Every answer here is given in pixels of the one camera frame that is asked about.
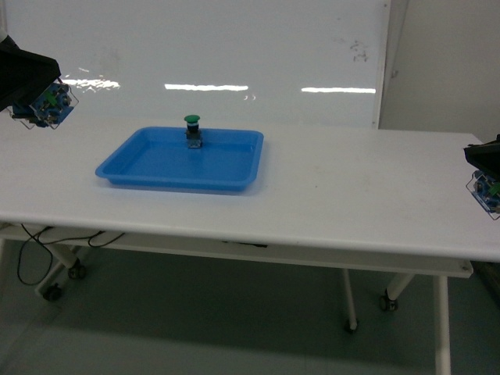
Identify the white glossy whiteboard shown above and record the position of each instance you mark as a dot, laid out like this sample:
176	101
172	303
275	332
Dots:
291	62

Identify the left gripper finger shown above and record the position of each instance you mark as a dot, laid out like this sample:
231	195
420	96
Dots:
25	76

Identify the blue plastic tray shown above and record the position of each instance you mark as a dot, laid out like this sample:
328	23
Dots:
159	157

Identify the green mushroom push button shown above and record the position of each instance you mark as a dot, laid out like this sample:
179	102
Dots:
193	133

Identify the white table frame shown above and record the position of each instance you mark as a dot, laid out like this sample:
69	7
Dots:
403	266

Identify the yellow mushroom push button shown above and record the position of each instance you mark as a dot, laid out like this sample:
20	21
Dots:
485	190

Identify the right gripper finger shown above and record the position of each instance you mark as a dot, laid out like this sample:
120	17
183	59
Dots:
484	157

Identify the red mushroom push button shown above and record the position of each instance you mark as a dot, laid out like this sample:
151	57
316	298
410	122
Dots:
48	110

